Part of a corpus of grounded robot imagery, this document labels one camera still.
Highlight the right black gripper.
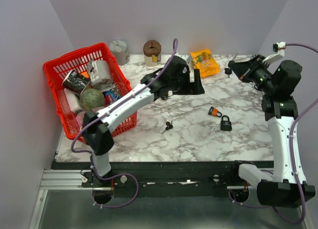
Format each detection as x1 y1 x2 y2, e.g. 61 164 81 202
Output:
229 54 277 94

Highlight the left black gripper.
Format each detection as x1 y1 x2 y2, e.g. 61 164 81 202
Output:
169 69 204 96

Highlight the black head key pair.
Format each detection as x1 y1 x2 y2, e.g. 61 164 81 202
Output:
224 68 232 77

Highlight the black key bunch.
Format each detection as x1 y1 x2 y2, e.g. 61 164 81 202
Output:
160 120 173 134

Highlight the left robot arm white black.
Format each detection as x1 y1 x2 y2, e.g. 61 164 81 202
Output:
82 56 205 187

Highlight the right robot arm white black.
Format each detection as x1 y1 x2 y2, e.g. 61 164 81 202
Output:
228 55 316 208

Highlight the orange padlock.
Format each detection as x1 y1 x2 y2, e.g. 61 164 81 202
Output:
208 107 222 117

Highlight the orange snack bag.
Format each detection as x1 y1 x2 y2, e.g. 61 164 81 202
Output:
188 49 220 78

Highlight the black padlock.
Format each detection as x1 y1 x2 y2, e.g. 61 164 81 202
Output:
220 115 232 131

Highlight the brown lidded white jar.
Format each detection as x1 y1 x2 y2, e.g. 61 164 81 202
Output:
143 40 161 67

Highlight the blue snack packet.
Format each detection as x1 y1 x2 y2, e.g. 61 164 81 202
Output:
103 88 121 106

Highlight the grey marbled cylinder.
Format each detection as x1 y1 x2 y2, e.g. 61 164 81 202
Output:
109 40 130 66

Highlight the grey white carton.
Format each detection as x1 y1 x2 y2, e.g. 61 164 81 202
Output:
87 60 114 87

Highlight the green melon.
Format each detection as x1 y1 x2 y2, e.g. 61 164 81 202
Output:
79 88 105 111

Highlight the pink bottle in basket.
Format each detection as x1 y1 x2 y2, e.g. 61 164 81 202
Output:
76 110 85 128

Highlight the black patterned cup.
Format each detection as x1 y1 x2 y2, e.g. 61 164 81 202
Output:
62 70 91 96

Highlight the red plastic basket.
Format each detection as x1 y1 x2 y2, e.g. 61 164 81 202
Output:
43 43 132 140

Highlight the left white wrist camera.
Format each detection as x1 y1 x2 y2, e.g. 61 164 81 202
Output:
181 54 192 65

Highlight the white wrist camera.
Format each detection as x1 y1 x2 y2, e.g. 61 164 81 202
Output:
181 54 192 65
263 42 286 65

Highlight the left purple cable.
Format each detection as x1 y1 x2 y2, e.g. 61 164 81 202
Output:
71 38 179 179

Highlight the purple cable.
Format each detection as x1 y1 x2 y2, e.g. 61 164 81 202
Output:
71 38 179 179
270 43 318 225

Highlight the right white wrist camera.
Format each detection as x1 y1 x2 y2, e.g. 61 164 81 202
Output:
263 42 286 65

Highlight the black mounting rail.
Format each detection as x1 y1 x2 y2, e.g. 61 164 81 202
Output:
79 161 274 197

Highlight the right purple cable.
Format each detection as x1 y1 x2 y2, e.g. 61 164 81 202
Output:
270 43 318 225

